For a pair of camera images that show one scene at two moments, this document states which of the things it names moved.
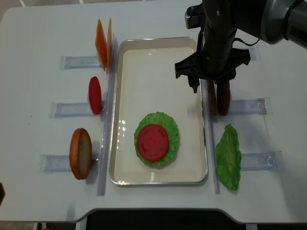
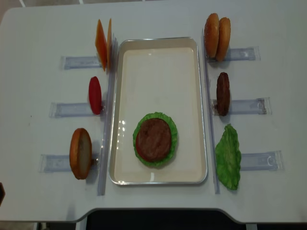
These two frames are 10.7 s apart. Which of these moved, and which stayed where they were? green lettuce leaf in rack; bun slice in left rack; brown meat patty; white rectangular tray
Moved: brown meat patty
Stayed: green lettuce leaf in rack; white rectangular tray; bun slice in left rack
